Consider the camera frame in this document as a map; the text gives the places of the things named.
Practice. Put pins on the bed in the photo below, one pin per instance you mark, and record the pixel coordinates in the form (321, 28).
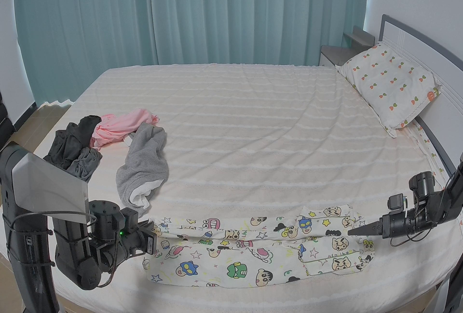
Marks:
(235, 123)

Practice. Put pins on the black chest of drawers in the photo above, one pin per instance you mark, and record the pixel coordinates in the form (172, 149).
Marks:
(3, 119)

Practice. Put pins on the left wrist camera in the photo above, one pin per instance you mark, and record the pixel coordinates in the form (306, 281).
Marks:
(127, 223)

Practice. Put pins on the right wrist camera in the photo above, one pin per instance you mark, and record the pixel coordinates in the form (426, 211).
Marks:
(397, 202)

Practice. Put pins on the dark grey garment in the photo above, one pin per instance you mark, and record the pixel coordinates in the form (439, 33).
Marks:
(85, 163)

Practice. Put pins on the pink garment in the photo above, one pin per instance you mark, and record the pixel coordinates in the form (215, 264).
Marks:
(123, 125)

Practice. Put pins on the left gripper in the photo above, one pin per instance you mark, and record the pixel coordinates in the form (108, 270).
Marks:
(143, 241)

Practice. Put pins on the grey bedside table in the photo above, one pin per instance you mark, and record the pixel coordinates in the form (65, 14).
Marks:
(340, 52)

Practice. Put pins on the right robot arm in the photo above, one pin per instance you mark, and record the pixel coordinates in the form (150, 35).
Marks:
(443, 195)

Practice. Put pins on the black garment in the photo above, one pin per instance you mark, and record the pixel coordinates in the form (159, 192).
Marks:
(70, 139)

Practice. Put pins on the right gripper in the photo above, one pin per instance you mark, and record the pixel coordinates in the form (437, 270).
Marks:
(394, 224)

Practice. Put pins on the white printed pillow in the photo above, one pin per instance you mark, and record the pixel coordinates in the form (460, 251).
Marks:
(390, 87)

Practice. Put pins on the white printed pyjama top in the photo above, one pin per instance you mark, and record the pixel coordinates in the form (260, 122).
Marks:
(253, 261)

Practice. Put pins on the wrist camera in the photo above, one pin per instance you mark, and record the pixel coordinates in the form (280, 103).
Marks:
(127, 223)
(397, 202)

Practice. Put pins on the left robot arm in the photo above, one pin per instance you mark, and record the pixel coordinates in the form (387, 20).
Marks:
(32, 232)

